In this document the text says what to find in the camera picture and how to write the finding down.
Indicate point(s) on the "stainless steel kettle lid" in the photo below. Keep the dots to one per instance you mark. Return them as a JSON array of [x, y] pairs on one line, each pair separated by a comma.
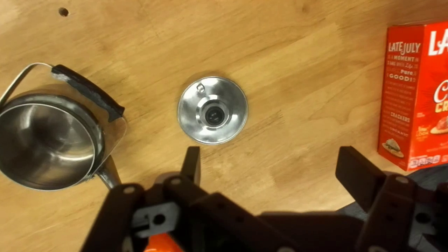
[[233, 105]]

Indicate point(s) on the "orange cracker box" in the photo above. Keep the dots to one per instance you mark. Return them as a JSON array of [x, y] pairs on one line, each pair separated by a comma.
[[406, 92]]

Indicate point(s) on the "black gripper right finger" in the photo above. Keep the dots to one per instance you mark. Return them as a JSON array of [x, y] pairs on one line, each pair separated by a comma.
[[401, 214]]

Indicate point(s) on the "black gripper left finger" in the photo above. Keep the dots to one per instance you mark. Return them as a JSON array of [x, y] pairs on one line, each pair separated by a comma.
[[205, 218]]

